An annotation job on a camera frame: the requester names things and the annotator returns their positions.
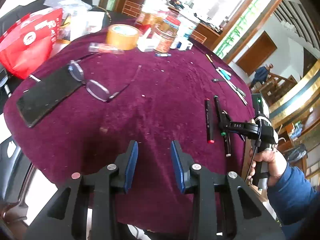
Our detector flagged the green-capped black marker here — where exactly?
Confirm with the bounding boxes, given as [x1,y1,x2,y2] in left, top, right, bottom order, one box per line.
[214,95,232,157]

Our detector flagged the red-capped black marker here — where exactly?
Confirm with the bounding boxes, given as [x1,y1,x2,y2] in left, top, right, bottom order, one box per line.
[204,99,214,144]

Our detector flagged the blue sleeve right forearm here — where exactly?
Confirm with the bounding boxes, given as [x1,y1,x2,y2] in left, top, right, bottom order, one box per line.
[267,165,319,225]

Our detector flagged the right hand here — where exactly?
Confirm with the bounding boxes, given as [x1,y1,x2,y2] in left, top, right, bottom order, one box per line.
[247,148,287,187]

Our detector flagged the green pen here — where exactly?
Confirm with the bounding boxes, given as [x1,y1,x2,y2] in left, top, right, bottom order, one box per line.
[236,87,246,98]

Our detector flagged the person in background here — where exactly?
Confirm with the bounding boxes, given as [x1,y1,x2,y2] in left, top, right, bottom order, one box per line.
[249,64,273,89]

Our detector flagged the white blue pen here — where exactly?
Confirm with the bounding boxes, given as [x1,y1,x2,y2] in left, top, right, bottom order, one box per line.
[218,67,231,80]

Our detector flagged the black pen on table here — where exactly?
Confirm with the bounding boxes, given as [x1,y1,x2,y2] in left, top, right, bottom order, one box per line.
[212,79,225,83]

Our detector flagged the maroon velvet tablecloth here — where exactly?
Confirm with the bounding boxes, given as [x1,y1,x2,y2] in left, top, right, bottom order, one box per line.
[4,30,254,238]

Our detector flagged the black smartphone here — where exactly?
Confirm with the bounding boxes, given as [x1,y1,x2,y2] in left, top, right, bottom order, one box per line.
[16,66,82,128]

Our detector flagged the eyeglasses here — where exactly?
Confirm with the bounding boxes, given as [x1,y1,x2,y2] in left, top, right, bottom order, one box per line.
[67,60,142,103]

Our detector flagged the orange tea tin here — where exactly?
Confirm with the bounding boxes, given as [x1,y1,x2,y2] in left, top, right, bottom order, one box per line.
[151,27,176,53]

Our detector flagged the small white label box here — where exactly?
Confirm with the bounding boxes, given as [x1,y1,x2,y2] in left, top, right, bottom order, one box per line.
[137,37,160,53]

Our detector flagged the yellow packing tape roll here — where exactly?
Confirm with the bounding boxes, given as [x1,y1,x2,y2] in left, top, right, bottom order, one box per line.
[106,24,140,50]

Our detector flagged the red plastic bag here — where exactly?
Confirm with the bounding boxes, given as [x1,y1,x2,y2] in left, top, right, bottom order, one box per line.
[1,8,63,79]

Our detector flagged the wooden sideboard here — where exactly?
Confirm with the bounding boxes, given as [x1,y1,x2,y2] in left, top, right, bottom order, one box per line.
[114,0,220,50]

